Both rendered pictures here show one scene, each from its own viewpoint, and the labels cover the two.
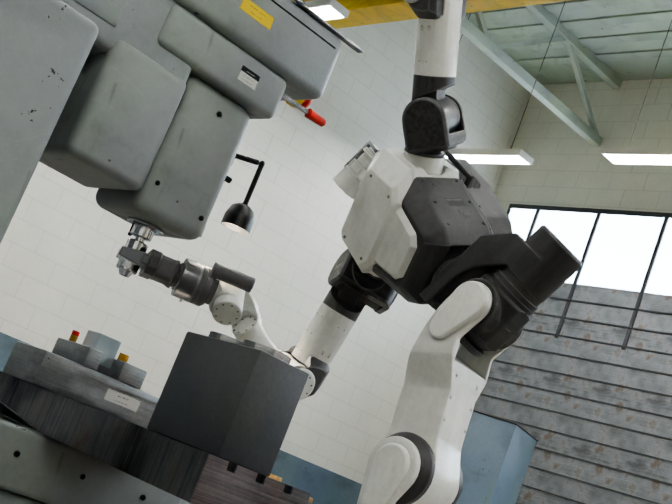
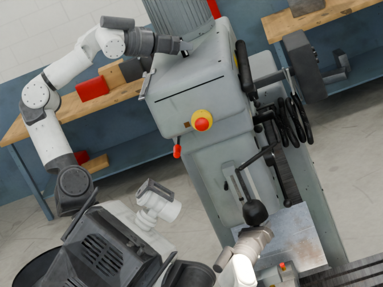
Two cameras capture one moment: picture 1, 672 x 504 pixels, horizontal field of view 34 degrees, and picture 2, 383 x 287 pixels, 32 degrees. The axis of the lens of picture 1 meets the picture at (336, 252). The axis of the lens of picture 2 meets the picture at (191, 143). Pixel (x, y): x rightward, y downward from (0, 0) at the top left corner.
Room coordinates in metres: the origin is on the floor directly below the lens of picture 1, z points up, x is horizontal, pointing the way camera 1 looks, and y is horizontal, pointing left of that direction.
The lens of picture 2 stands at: (3.82, -0.97, 2.41)
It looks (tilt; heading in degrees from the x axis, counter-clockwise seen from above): 22 degrees down; 139
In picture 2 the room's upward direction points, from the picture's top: 24 degrees counter-clockwise
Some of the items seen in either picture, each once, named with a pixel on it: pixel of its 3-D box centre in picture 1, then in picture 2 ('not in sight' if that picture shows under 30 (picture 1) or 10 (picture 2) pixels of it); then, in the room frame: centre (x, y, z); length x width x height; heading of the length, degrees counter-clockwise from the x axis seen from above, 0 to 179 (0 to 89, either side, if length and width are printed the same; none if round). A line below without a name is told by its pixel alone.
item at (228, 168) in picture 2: not in sight; (239, 192); (2.45, 0.32, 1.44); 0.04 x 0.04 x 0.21; 38
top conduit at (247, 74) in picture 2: not in sight; (242, 64); (2.47, 0.52, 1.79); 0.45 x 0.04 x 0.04; 128
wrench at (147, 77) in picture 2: (325, 24); (146, 83); (2.38, 0.21, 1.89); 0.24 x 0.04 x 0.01; 127
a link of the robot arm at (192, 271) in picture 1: (170, 274); (250, 245); (2.40, 0.32, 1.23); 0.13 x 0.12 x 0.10; 13
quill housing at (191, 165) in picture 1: (173, 158); (235, 169); (2.38, 0.41, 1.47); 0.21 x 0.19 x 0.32; 38
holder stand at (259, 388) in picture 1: (228, 398); not in sight; (1.95, 0.08, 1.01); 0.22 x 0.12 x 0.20; 40
